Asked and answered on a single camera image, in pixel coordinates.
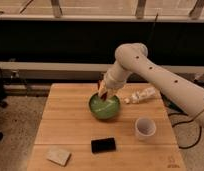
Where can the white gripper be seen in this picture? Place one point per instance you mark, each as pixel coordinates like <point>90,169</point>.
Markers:
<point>105,93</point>

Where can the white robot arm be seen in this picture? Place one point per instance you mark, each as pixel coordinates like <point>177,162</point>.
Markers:
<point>132,58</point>

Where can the green ceramic bowl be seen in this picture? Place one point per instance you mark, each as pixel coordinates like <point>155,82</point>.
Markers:
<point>104,109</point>

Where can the white ceramic cup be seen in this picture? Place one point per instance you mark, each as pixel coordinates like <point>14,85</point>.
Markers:
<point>144,128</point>

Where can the black rectangular phone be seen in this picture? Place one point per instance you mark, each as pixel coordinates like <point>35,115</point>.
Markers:
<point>103,145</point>

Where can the wooden table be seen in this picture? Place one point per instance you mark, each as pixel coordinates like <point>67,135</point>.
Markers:
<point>67,123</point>

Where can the beige sponge block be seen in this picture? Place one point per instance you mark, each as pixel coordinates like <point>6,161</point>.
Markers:
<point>58,155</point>

